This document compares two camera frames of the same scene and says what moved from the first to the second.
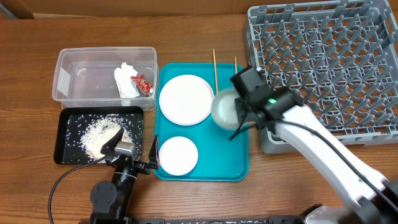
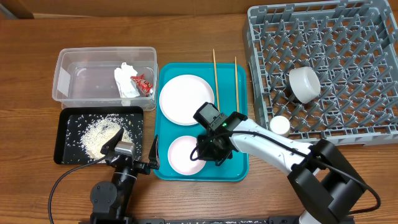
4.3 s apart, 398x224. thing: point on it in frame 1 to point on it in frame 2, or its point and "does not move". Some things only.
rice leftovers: [86, 134] does not move
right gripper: [242, 114] to [203, 154]
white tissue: [122, 76] does not move
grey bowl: [223, 109] to [305, 84]
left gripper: [145, 168] does not move
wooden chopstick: [216, 73] does not move
